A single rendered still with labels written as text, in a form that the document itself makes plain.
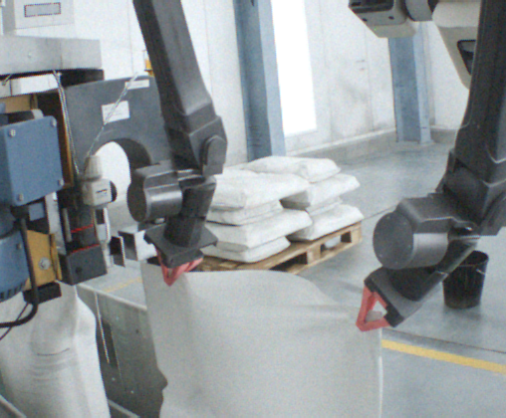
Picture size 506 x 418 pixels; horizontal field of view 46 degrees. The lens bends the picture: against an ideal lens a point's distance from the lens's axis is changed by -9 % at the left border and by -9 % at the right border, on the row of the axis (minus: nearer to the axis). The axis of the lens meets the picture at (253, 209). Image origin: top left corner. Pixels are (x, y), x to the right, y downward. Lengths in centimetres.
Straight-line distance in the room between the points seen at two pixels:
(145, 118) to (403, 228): 63
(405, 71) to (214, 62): 370
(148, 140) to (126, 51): 494
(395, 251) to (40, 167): 41
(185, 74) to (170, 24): 7
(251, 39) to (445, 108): 369
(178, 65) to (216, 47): 599
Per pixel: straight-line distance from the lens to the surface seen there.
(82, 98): 107
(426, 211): 63
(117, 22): 605
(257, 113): 706
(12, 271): 80
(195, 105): 86
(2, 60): 78
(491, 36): 56
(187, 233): 94
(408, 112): 964
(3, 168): 71
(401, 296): 73
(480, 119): 60
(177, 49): 83
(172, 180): 88
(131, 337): 181
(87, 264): 108
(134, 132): 113
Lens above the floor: 133
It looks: 13 degrees down
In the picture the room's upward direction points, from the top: 5 degrees counter-clockwise
